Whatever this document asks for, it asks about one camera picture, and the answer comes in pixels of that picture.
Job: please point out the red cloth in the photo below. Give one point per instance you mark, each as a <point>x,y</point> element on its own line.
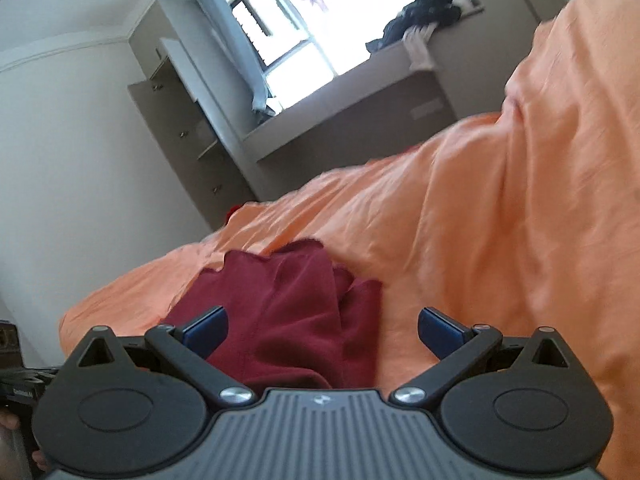
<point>232,215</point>

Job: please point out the grey cabinet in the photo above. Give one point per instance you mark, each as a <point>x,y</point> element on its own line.
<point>170,120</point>

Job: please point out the window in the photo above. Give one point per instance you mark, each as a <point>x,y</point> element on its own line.
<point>320,20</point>

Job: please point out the light blue curtain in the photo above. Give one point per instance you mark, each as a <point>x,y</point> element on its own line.
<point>235,45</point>

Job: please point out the grey window bench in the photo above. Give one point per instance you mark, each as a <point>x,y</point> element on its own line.
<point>360,100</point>

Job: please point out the wall socket plate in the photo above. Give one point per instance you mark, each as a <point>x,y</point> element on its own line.
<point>426,109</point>

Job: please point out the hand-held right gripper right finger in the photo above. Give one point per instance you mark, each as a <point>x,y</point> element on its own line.
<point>440,336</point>

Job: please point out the white cloth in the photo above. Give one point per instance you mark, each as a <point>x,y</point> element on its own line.
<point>417,47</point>

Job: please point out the maroon t-shirt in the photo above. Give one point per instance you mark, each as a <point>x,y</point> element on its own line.
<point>290,320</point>

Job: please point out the pile of dark clothes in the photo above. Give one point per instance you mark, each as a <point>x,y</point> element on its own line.
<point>420,15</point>

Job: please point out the person's left hand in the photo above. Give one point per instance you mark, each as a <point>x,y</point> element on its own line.
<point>9,420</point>

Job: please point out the orange blanket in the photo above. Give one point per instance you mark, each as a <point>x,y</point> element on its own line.
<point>500,210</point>

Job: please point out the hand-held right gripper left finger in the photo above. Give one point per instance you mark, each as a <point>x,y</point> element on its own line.
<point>206,335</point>

